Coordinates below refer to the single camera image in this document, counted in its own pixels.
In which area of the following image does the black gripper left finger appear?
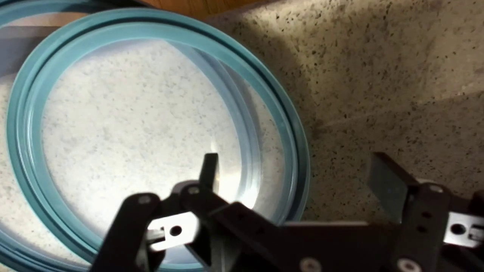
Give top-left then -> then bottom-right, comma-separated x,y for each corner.
89,151 -> 231,272

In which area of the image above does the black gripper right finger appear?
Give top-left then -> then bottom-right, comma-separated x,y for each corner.
369,151 -> 484,272

